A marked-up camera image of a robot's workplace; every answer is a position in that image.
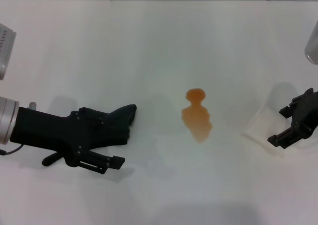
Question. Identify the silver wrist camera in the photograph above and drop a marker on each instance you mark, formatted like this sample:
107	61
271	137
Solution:
6	51
312	43

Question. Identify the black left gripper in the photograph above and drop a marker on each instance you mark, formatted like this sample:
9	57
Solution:
42	130

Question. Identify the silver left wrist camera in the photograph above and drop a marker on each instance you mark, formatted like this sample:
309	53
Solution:
6	51

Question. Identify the orange brown liquid stain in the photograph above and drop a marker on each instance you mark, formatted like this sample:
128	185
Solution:
196	118

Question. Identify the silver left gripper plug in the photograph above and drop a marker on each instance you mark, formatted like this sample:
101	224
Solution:
32	105

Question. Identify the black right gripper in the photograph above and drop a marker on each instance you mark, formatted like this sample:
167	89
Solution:
306	110

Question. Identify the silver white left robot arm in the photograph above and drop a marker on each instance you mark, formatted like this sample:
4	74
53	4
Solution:
7	120

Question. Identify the white paper cup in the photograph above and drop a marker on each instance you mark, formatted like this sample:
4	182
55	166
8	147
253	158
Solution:
263	125

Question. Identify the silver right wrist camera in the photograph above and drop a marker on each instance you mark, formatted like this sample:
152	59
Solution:
312	43

